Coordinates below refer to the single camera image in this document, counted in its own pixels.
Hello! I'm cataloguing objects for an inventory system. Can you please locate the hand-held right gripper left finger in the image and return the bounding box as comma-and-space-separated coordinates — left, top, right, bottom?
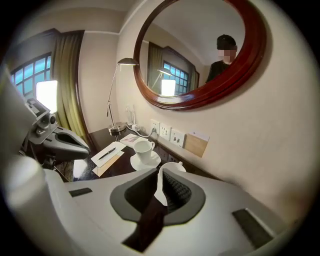
63, 168, 161, 256

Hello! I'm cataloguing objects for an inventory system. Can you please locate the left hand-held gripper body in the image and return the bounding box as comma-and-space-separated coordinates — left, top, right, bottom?
0, 64, 60, 155

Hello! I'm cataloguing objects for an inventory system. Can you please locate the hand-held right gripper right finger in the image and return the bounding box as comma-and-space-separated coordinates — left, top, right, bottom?
141, 168, 287, 256

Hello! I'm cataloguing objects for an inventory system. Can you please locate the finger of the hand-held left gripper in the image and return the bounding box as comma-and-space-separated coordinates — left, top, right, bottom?
44, 135, 91, 161
51, 126, 91, 151

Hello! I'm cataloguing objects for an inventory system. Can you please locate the lit white lamp shade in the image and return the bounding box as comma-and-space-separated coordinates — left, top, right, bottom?
35, 80, 59, 114

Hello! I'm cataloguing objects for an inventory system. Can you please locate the black pen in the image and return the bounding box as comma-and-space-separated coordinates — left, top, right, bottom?
97, 147, 117, 161

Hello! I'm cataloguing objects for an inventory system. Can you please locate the white notepad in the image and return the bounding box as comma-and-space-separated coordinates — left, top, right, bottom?
90, 141, 127, 168

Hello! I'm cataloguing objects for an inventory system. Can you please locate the metal desk lamp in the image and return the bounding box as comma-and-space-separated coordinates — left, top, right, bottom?
106, 57, 140, 136

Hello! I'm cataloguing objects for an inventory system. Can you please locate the green curtain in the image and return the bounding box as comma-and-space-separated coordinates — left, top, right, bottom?
50, 30, 90, 145

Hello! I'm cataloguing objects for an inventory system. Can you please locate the beige envelope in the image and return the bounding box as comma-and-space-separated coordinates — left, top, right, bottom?
92, 150, 125, 178

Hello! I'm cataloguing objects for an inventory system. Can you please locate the grid pane window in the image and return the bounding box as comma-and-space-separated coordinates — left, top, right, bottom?
9, 52, 53, 101

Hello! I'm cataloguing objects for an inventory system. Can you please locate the printed booklet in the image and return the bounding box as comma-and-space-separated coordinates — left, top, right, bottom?
119, 133, 149, 149

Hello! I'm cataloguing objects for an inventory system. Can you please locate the clear water bottle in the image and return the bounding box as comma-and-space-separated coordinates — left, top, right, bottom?
124, 104, 136, 126

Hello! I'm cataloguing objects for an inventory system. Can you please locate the white saucer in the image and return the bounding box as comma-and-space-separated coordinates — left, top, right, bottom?
129, 149, 162, 172

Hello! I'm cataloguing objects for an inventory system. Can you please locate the beige card holder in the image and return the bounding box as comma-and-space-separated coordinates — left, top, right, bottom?
183, 130, 211, 159

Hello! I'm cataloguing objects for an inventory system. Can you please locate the oval wooden framed mirror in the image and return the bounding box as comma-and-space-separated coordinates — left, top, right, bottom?
133, 0, 268, 112

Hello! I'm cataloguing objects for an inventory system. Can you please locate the white cable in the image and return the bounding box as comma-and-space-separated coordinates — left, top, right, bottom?
124, 124, 158, 139

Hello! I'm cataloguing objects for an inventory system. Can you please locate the white wall socket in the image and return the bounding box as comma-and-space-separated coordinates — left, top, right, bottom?
149, 119, 161, 135
159, 122, 172, 141

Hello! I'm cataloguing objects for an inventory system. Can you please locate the white wall switch panel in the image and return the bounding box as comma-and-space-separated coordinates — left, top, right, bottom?
169, 127, 187, 149

